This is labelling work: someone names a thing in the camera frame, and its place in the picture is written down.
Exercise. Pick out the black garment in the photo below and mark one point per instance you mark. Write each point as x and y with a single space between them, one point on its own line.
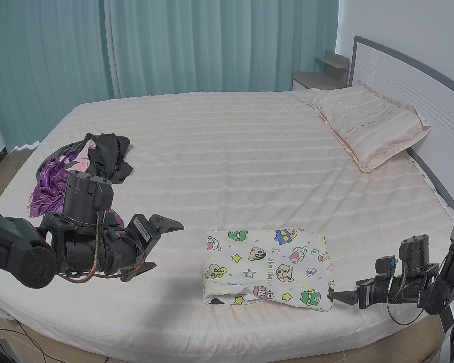
108 153

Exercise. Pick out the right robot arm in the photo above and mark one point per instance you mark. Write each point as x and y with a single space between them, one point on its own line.
442 278

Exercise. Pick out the white printed pyjama top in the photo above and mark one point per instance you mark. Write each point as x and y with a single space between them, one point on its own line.
268 263

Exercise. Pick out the purple garment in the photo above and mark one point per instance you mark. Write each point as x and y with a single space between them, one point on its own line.
51 191

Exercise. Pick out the grey garment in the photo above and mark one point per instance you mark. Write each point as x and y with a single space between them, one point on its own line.
62 151

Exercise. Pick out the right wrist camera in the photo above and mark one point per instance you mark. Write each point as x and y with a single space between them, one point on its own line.
384 265

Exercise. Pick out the grey bedside table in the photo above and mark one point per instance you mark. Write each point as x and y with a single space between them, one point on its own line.
317 76

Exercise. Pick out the pink garment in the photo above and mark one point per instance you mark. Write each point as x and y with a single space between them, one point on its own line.
84 155

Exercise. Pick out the bed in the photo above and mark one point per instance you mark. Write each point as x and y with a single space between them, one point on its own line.
230 157

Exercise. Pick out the blue-green curtain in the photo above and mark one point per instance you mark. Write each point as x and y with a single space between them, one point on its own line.
49 51
219 32

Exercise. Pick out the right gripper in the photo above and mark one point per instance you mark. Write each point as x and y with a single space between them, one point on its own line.
378 291

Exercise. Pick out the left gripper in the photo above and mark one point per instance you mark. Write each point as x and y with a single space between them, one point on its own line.
128 248

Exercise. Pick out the pink striped pillow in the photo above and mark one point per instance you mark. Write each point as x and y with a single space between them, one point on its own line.
370 123

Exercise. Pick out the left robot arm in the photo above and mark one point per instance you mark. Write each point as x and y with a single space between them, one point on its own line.
22 248

